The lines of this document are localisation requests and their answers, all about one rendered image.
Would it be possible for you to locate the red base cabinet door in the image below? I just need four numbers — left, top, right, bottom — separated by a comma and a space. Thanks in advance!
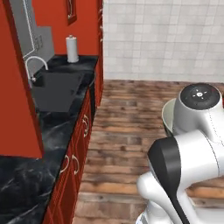
84, 89, 95, 138
42, 159, 74, 224
74, 108, 89, 166
64, 139, 83, 214

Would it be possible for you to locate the pale green bowl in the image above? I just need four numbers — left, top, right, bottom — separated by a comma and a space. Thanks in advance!
161, 98, 179, 137

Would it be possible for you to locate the dark grey sink basin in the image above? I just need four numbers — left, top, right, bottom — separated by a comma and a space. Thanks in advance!
31, 71, 86, 114

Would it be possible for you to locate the white curved sink tap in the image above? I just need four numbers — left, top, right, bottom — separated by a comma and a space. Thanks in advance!
24, 55, 49, 88

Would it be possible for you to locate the red open cabinet door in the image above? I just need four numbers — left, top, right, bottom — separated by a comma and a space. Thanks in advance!
0, 0, 46, 160

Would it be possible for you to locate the red framed cabinet door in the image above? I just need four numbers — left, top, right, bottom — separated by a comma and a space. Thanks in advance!
66, 0, 79, 26

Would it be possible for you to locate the white paper towel roll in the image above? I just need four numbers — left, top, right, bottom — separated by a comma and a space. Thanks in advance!
65, 34, 80, 64

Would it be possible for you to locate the white curved door handle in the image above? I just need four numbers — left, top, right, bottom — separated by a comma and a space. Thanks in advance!
59, 154, 71, 175
82, 122, 89, 138
71, 154, 81, 176
82, 114, 90, 128

